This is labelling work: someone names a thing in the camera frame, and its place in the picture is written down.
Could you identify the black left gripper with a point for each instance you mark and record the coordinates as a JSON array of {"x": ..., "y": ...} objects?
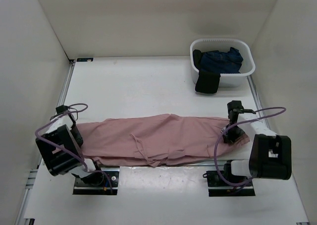
[{"x": 79, "y": 138}]

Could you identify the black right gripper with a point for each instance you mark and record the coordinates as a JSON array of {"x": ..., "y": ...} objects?
[{"x": 229, "y": 137}]

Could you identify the pink trousers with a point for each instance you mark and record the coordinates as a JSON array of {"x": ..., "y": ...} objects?
[{"x": 165, "y": 139}]

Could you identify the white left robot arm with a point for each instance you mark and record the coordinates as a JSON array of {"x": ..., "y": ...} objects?
[{"x": 60, "y": 142}]

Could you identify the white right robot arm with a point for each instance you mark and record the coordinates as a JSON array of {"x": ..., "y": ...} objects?
[{"x": 270, "y": 156}]

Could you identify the black trousers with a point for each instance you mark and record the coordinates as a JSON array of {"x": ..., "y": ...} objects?
[{"x": 208, "y": 73}]

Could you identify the dark blue trousers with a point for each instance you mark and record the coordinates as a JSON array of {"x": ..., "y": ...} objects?
[{"x": 227, "y": 62}]

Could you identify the white plastic basket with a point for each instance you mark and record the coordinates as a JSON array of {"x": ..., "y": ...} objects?
[{"x": 223, "y": 45}]

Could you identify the aluminium table edge rail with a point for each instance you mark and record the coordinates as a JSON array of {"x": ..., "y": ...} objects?
[{"x": 204, "y": 164}]

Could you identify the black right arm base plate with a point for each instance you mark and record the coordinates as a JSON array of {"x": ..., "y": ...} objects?
[{"x": 218, "y": 188}]

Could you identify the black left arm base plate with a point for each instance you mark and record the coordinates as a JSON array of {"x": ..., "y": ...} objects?
[{"x": 111, "y": 180}]

